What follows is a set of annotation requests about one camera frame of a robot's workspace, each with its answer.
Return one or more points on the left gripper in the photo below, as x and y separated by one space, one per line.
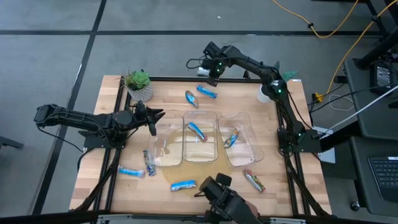
141 115

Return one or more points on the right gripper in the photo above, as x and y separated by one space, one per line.
216 59

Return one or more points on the dark blue granola bar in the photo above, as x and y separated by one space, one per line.
149 162
191 98

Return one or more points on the orange blue granola bar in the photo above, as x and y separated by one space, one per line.
232 137

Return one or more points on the green red snack bag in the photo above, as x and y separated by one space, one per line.
183 185

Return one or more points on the red green granola bar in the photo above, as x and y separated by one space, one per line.
254 180

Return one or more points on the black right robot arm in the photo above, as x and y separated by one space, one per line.
258 67

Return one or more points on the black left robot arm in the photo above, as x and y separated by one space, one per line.
93 119

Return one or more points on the succulent in patterned pot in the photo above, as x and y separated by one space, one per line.
141 91

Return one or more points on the clear plastic bin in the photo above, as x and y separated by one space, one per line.
199 152
168 155
245 152

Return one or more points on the snake plant in white pot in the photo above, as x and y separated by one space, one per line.
262 96

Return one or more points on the round woven straw placemat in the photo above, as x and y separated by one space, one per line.
192 174

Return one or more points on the black rig crossbar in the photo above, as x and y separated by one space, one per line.
155 217

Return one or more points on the white sheet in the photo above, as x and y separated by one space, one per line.
328 155

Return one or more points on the black furniture foot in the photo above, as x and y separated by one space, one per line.
9 142

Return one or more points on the black stand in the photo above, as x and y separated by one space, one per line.
376 49

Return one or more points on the dark grey desk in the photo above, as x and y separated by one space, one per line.
373 130

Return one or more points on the black power adapter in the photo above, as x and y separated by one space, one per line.
382 77

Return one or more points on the black caster wheel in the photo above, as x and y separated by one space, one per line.
355 206

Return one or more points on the black keyboard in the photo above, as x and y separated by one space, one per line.
385 174

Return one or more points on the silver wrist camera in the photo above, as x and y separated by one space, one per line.
202 72

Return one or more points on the black aluminium table frame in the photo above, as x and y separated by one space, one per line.
174 79

